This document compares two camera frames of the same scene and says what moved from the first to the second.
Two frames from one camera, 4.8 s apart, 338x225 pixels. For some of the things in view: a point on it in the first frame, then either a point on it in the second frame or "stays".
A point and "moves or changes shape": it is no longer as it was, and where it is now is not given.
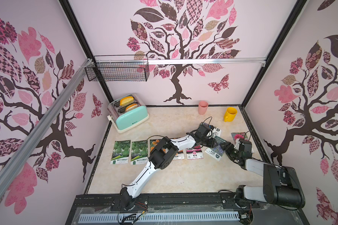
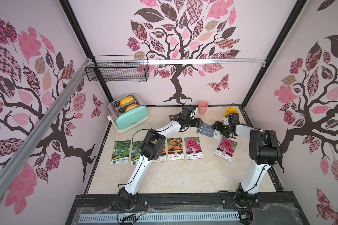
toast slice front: [131, 107] stays
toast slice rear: [126, 100] stays
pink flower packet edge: [241, 136] moves or changes shape
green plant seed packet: [120, 153] stays
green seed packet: [139, 152] stays
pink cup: [202, 107] stays
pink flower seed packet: [195, 153] stays
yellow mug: [230, 115] stays
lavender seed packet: [218, 152] -> [173, 117]
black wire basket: [129, 68] stays
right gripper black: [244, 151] -> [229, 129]
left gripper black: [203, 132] -> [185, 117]
